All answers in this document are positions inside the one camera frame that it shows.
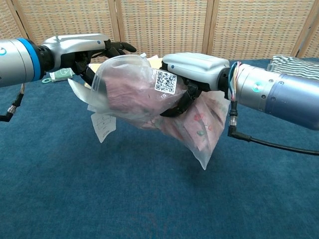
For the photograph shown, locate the pink floral scarf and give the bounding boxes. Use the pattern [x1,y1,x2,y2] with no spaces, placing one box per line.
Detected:
[102,74,225,153]

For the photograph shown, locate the woven bamboo folding screen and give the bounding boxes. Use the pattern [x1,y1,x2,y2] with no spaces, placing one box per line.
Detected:
[0,0,319,66]

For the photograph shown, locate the clear plastic zip bag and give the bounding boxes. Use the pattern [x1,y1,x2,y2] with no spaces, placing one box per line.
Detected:
[67,52,231,171]

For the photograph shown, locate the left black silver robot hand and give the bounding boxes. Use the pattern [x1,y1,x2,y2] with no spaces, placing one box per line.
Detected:
[39,33,138,87]

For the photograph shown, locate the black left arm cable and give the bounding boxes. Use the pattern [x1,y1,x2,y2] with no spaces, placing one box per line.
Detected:
[0,83,26,123]

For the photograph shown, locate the tan spiral notebook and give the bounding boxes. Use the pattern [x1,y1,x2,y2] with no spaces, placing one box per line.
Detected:
[88,55,163,73]

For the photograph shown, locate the white paper hang tag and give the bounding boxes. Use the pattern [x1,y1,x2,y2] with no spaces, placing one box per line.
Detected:
[90,113,118,143]

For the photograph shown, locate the striped garment in clear bag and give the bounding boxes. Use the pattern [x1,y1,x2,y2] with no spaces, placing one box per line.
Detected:
[267,55,319,81]

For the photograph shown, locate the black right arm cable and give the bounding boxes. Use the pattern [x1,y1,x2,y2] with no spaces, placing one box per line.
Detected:
[227,99,319,157]

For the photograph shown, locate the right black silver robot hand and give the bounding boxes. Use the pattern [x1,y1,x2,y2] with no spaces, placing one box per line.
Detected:
[159,52,230,118]

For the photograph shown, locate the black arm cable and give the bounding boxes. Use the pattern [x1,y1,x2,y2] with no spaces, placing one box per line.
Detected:
[227,99,319,157]
[0,83,26,123]

